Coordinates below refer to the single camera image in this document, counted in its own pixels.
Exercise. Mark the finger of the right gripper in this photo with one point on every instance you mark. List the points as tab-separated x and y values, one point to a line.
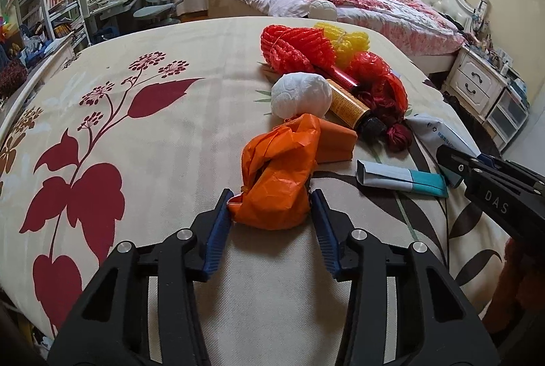
458	166

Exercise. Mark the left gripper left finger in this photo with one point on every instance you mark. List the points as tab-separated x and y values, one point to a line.
108	323

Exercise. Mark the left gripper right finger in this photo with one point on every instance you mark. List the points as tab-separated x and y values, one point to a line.
436	324

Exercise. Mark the dark red yarn ball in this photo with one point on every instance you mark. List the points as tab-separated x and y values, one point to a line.
398	138

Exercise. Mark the red plastic bag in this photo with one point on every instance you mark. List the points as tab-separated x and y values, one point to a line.
379	85

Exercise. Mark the orange cardboard box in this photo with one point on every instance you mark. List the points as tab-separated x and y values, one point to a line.
336	143

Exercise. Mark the yellow label brown bottle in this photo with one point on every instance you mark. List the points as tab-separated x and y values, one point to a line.
356	114

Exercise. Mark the red bottle black cap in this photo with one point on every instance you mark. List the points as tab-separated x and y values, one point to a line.
339	77

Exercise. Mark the yellow foam fruit net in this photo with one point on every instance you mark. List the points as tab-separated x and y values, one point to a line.
345	44

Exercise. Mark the white foam fruit net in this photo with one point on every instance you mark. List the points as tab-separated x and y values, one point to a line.
298	93

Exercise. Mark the orange plastic bag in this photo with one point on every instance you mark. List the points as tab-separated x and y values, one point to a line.
276	167

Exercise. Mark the red foam fruit net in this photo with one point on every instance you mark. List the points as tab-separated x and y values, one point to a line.
290	50

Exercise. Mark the plastic drawer storage unit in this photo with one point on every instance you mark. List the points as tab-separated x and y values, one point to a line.
506	119

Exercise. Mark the white nightstand with drawers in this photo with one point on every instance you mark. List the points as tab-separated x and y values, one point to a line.
475	83

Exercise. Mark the pink floral quilt bed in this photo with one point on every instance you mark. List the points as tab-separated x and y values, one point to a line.
414	27

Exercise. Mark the floral cream bed sheet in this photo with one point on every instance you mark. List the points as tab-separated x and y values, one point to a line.
140	134

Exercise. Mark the grey study desk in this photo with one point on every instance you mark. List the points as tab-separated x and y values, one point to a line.
100	17

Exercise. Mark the white round bed post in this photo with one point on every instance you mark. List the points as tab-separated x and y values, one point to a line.
322	10

